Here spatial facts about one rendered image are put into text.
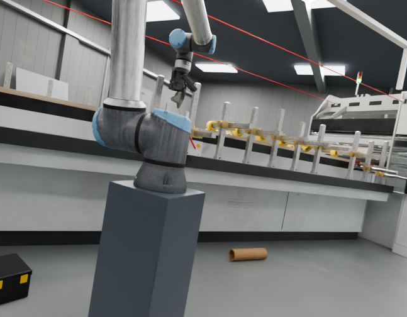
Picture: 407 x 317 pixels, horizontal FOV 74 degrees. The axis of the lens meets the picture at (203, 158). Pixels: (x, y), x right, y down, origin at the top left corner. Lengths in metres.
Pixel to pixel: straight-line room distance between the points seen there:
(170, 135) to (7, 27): 5.58
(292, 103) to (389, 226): 6.63
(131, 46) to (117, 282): 0.77
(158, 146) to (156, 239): 0.30
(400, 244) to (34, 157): 3.41
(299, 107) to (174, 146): 8.88
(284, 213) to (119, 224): 1.97
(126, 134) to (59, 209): 1.04
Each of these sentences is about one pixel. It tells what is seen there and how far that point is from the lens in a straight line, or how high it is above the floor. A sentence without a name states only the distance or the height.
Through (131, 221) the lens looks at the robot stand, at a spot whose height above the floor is 0.49.
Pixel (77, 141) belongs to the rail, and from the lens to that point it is 1.59.
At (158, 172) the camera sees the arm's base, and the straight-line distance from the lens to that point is 0.90.
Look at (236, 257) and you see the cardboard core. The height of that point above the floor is 0.04.
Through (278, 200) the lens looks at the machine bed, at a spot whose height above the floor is 0.40.
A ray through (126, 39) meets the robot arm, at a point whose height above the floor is 1.07.
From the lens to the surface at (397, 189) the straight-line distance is 3.61.
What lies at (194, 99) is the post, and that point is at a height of 1.06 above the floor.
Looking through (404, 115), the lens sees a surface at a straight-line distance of 3.70.
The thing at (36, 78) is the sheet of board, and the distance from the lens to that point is 6.28.
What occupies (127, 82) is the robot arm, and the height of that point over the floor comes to 0.94.
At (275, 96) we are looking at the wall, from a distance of 9.92.
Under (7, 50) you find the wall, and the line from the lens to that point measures 6.26.
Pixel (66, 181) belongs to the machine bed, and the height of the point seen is 0.41.
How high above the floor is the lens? 0.77
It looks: 3 degrees down
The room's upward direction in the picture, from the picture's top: 10 degrees clockwise
